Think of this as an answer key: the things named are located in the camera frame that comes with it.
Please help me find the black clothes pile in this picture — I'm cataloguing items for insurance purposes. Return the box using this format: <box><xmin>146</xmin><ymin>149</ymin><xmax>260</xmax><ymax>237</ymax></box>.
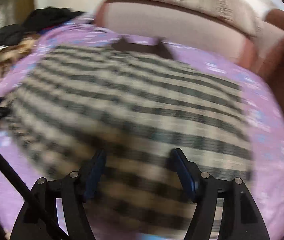
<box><xmin>0</xmin><ymin>7</ymin><xmax>83</xmax><ymax>46</ymax></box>

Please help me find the black cable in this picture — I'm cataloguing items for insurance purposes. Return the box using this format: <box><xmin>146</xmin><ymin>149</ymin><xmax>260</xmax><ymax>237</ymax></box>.
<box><xmin>0</xmin><ymin>137</ymin><xmax>65</xmax><ymax>240</ymax></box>

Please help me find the brown beige patterned garment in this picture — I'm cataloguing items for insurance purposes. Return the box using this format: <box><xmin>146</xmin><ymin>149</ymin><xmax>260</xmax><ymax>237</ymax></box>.
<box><xmin>0</xmin><ymin>34</ymin><xmax>40</xmax><ymax>80</ymax></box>

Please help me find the black beige checkered coat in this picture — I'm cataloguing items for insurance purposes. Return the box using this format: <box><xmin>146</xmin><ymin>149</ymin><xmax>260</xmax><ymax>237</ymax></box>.
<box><xmin>4</xmin><ymin>44</ymin><xmax>252</xmax><ymax>238</ymax></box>

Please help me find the purple floral bed sheet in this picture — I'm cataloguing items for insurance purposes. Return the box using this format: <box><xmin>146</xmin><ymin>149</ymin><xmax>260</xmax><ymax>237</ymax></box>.
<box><xmin>0</xmin><ymin>15</ymin><xmax>284</xmax><ymax>239</ymax></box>

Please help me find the pink padded headboard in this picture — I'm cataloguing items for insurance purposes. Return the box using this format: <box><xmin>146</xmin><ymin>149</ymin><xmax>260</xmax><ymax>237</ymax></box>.
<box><xmin>94</xmin><ymin>0</ymin><xmax>284</xmax><ymax>80</ymax></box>

